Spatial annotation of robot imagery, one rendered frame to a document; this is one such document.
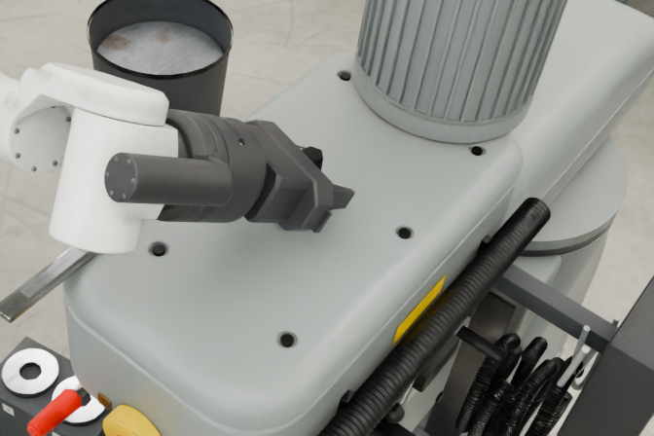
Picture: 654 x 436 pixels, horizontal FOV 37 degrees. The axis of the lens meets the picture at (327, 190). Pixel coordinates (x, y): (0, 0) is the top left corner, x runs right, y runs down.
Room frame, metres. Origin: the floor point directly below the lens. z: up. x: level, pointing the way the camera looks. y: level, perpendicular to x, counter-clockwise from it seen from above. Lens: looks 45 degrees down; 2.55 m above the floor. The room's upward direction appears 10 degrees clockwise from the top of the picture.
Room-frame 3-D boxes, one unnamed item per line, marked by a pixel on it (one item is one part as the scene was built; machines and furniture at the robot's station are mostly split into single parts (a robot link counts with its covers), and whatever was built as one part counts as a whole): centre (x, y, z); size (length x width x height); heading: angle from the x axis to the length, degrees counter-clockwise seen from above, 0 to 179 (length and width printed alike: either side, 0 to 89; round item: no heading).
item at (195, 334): (0.65, 0.01, 1.81); 0.47 x 0.26 x 0.16; 151
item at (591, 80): (1.08, -0.23, 1.66); 0.80 x 0.23 x 0.20; 151
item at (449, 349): (0.63, -0.13, 1.66); 0.12 x 0.04 x 0.04; 151
